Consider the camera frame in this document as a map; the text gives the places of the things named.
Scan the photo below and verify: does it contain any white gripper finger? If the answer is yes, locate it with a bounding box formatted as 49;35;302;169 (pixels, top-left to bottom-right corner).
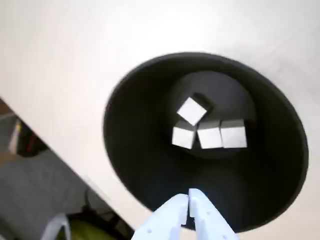
187;188;238;240
131;193;189;240

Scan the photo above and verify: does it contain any white cube block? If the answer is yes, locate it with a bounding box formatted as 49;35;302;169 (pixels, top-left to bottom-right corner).
219;119;248;149
171;119;196;150
196;122;223;150
176;92;213;127

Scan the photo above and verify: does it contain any black round pot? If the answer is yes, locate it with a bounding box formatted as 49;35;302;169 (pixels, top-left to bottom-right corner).
103;51;310;235

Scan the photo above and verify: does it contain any yellow-green round object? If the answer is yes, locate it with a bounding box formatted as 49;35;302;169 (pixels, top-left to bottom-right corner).
67;212;118;240

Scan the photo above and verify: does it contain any dark floor object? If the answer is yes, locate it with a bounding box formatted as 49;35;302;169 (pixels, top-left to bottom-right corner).
7;117;48;158

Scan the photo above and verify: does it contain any white curved plastic frame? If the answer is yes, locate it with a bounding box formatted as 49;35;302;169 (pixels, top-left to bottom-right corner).
41;212;72;240

